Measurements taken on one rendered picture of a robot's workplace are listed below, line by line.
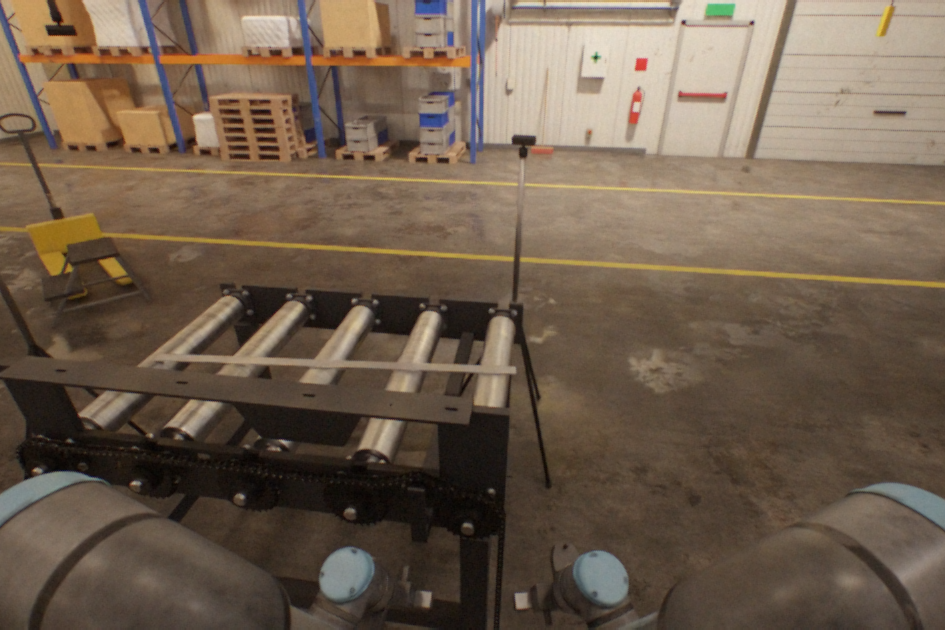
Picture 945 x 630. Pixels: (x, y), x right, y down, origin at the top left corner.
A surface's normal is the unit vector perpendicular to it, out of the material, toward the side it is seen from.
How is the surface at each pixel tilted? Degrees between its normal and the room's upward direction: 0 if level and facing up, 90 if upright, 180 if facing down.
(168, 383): 0
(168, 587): 38
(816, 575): 23
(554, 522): 0
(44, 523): 3
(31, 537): 13
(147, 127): 90
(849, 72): 90
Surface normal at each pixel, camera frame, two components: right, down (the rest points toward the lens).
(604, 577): 0.14, -0.67
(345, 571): -0.14, -0.67
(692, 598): -0.82, -0.58
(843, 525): -0.16, -0.98
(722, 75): -0.14, 0.49
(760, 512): 0.00, -0.87
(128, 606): 0.36, -0.40
